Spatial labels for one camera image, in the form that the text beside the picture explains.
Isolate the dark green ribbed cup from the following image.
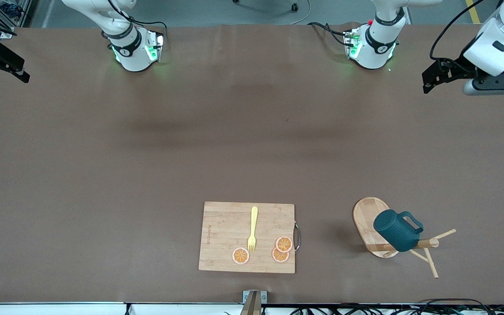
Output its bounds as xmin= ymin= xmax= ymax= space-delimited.
xmin=373 ymin=209 xmax=424 ymax=252

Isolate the wooden mug rack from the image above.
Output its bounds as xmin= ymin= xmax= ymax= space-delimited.
xmin=353 ymin=197 xmax=457 ymax=279

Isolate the brown table cover mat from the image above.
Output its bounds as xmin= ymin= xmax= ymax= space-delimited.
xmin=0 ymin=22 xmax=504 ymax=305

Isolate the black wheeled stand base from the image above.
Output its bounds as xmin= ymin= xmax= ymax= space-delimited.
xmin=233 ymin=0 xmax=300 ymax=13

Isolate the yellow plastic fork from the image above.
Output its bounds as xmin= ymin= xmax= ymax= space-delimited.
xmin=247 ymin=206 xmax=259 ymax=253

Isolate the wooden cutting board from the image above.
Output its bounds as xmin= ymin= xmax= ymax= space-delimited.
xmin=199 ymin=201 xmax=301 ymax=274

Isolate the metal table clamp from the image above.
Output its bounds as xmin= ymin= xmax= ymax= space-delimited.
xmin=240 ymin=290 xmax=268 ymax=315

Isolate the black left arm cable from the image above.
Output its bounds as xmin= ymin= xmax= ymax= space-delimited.
xmin=308 ymin=0 xmax=504 ymax=63

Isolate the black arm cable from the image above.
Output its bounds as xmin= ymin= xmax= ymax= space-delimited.
xmin=0 ymin=0 xmax=168 ymax=43
xmin=308 ymin=0 xmax=504 ymax=63

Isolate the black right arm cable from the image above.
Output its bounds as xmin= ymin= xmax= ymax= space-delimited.
xmin=0 ymin=0 xmax=168 ymax=43

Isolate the white floor cable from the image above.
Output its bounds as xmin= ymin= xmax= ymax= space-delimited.
xmin=290 ymin=0 xmax=312 ymax=26

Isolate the black cable tangle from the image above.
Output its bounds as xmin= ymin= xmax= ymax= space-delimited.
xmin=290 ymin=298 xmax=504 ymax=315

